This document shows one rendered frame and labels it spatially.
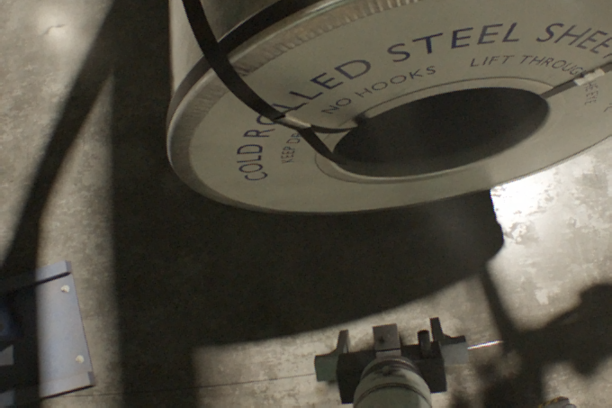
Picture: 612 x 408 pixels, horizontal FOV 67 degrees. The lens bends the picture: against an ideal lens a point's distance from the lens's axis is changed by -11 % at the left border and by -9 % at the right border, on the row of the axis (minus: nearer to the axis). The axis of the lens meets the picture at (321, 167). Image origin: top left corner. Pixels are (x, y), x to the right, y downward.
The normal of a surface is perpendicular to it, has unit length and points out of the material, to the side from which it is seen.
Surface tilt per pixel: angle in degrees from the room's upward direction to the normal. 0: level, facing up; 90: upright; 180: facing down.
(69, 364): 0
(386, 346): 7
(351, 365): 67
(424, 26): 90
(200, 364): 0
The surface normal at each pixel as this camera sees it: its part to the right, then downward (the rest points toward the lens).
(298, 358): -0.06, -0.33
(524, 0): 0.14, 0.93
